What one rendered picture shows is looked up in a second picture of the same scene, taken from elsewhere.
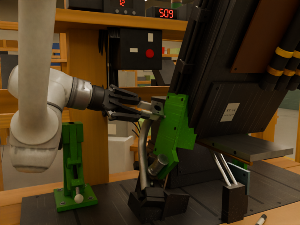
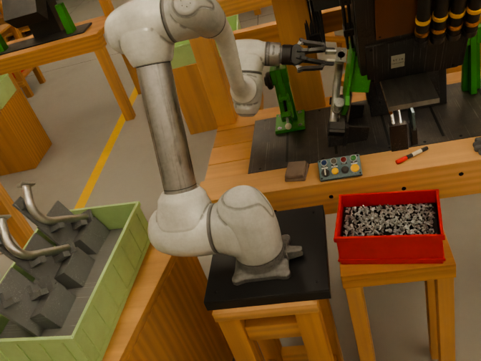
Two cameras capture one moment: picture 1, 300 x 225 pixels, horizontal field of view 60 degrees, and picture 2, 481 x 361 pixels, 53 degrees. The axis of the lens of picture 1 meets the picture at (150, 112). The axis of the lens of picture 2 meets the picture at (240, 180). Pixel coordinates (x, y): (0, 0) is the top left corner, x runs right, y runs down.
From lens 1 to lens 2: 1.22 m
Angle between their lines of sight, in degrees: 45
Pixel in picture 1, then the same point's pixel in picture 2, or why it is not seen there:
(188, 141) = (362, 86)
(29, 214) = (258, 135)
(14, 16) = not seen: outside the picture
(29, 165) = (244, 114)
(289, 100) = not seen: outside the picture
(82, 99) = (274, 61)
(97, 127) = not seen: hidden behind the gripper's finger
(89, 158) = (304, 87)
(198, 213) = (376, 141)
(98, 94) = (285, 55)
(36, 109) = (239, 88)
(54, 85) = (253, 56)
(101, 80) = (303, 16)
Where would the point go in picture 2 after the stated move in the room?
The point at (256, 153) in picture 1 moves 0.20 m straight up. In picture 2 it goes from (395, 105) to (390, 48)
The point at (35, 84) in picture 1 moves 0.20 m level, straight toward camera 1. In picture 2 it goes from (234, 78) to (227, 106)
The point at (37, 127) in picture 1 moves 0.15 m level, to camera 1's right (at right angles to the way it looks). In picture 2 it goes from (243, 95) to (279, 95)
